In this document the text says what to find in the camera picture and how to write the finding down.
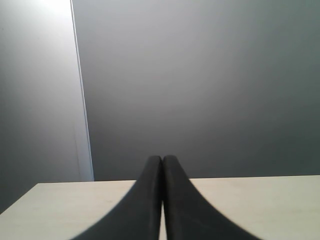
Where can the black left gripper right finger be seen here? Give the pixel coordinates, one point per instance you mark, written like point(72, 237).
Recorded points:
point(188, 215)

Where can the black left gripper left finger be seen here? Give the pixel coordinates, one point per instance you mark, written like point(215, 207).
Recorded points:
point(137, 216)

